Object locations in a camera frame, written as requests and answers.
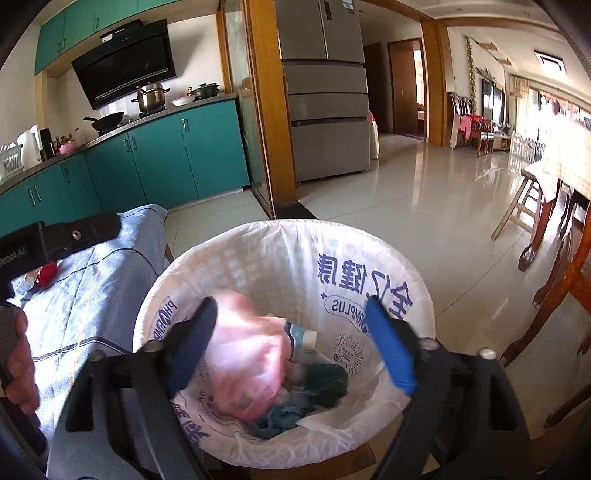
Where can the left hand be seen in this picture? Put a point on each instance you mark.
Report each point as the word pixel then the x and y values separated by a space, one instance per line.
pixel 22 390

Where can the large pink plastic bag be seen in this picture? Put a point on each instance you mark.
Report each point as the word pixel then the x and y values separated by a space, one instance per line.
pixel 246 357

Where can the red white small packet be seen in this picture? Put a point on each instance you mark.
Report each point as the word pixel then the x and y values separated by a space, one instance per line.
pixel 46 273

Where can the wooden dining table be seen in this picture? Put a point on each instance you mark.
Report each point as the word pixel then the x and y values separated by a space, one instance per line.
pixel 570 274

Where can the teal cabinets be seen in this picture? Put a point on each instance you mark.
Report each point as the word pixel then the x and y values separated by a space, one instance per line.
pixel 80 20
pixel 170 159

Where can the teal upper cabinets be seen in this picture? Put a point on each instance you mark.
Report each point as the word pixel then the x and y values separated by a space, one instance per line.
pixel 80 20

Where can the blue textured wipe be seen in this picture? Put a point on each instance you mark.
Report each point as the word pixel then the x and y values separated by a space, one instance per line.
pixel 280 418

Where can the steel stock pot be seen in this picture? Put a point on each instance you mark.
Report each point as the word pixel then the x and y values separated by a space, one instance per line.
pixel 150 98

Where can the wooden glass sliding door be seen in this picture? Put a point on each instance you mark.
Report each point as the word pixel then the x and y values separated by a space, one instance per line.
pixel 240 78

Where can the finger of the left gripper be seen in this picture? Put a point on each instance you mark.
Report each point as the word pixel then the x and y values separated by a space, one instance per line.
pixel 64 239

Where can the black wok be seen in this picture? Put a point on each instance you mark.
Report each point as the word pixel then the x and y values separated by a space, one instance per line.
pixel 105 123

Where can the silver refrigerator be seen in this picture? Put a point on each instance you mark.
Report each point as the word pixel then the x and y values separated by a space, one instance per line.
pixel 321 49

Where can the pink small pot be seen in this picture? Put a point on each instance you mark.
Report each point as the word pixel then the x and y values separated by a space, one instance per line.
pixel 67 147

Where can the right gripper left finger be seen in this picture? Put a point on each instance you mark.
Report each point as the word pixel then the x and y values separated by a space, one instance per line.
pixel 118 421

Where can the teal lower cabinets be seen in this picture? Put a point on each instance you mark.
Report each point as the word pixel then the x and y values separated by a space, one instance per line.
pixel 170 159

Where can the dark casserole pot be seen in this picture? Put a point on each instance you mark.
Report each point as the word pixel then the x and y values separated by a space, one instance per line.
pixel 203 91

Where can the black range hood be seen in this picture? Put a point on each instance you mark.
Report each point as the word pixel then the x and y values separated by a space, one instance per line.
pixel 137 54

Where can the wooden stool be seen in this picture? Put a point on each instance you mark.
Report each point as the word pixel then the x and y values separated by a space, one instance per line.
pixel 524 209

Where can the white lined trash basket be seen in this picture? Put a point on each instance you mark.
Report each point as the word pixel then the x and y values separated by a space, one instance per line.
pixel 319 276

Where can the blue plaid tablecloth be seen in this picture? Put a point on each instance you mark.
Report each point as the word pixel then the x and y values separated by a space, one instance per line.
pixel 91 303

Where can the white paper cup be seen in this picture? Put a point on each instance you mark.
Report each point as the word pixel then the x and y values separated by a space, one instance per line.
pixel 300 341

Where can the dark green snack bag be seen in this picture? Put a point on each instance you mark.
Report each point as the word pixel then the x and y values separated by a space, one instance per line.
pixel 320 385

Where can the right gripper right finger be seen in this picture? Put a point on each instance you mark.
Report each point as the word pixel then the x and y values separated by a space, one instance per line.
pixel 463 420

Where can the white dish rack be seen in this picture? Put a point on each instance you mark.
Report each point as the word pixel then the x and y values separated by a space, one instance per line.
pixel 11 162

